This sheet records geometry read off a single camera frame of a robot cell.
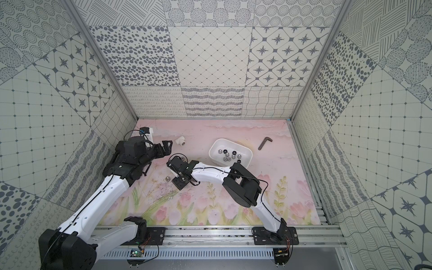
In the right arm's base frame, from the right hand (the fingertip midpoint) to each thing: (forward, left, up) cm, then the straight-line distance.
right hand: (182, 181), depth 90 cm
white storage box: (+20, -24, -1) cm, 31 cm away
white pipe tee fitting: (+26, +5, +3) cm, 27 cm away
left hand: (+10, +7, +23) cm, 26 cm away
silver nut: (+16, -23, -2) cm, 28 cm away
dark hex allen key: (+32, -51, -2) cm, 60 cm away
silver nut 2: (+15, -26, -2) cm, 30 cm away
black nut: (+21, -23, -1) cm, 31 cm away
